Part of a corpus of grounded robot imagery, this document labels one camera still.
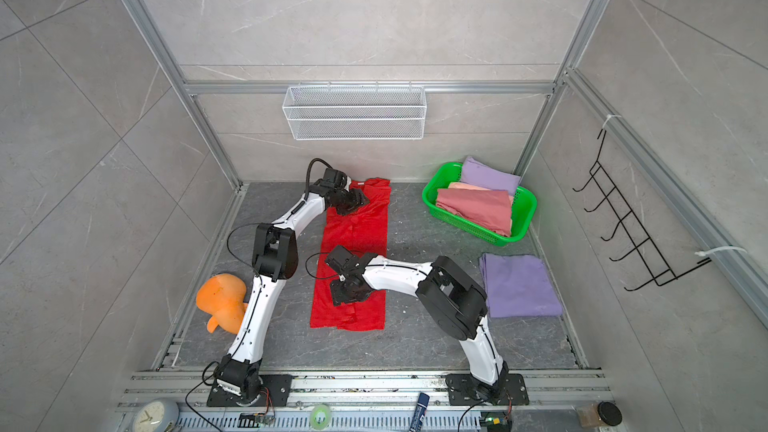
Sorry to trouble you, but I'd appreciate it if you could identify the orange plush dolphin toy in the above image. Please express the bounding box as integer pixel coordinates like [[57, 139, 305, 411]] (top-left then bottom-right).
[[195, 273, 247, 334]]

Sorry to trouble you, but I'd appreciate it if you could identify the green plastic basket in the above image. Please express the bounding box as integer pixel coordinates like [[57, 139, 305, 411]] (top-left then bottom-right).
[[422, 162, 538, 247]]

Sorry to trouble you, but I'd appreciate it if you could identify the small green circuit device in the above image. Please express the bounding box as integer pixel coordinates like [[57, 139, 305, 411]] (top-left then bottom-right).
[[479, 412, 513, 432]]

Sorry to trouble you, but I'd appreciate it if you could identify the purple t shirt in basket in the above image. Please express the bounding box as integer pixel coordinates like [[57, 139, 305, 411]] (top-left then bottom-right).
[[460, 156, 521, 196]]

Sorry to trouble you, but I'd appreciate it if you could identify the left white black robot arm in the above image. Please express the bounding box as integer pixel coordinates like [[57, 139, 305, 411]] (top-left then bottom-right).
[[214, 185, 368, 405]]

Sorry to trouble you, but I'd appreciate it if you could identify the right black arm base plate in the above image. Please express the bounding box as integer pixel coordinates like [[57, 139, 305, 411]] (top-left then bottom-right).
[[445, 374, 530, 406]]

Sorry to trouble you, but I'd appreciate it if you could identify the brown jar black lid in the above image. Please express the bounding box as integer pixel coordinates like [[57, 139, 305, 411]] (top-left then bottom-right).
[[576, 401, 623, 429]]

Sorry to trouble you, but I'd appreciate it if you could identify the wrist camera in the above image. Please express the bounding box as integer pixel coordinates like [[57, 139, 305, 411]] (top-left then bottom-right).
[[325, 245, 359, 277], [322, 168, 349, 190]]

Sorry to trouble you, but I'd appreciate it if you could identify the pink folded t shirt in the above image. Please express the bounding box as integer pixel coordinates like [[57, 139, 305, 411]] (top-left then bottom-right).
[[436, 188, 513, 237]]

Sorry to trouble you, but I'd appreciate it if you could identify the green tape roll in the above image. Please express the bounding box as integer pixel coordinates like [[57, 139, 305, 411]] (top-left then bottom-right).
[[309, 404, 332, 431]]

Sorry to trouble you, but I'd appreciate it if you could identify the aluminium front rail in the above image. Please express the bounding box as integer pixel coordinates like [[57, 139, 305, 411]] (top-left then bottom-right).
[[116, 369, 614, 411]]

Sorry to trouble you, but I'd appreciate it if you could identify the red t shirt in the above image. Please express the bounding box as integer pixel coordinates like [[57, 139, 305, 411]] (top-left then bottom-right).
[[310, 178, 391, 332]]

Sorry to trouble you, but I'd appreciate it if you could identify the black wire hook rack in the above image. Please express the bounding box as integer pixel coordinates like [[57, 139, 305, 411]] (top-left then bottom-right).
[[572, 130, 712, 292]]

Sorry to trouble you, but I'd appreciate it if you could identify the blue marker pen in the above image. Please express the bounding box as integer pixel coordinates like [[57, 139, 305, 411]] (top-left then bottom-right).
[[408, 392, 430, 432]]

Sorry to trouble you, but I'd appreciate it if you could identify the white analog clock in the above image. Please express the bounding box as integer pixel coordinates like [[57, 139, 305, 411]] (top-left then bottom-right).
[[130, 398, 180, 432]]

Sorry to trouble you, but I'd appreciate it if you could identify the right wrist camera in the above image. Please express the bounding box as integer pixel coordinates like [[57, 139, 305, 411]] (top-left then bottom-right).
[[325, 245, 359, 277]]

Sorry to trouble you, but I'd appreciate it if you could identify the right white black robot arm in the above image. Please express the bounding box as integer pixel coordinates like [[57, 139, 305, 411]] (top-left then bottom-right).
[[325, 246, 508, 403]]

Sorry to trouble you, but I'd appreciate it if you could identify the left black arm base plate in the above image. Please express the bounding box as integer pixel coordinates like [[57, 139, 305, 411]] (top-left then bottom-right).
[[206, 374, 293, 407]]

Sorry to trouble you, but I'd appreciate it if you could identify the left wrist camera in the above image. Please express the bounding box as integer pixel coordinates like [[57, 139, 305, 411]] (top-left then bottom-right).
[[322, 168, 349, 190]]

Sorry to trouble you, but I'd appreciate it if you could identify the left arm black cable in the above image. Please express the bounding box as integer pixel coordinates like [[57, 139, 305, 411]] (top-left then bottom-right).
[[303, 157, 335, 200]]

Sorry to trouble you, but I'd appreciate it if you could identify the purple folded t shirt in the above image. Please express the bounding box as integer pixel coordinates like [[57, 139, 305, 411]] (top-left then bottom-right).
[[479, 253, 563, 319]]

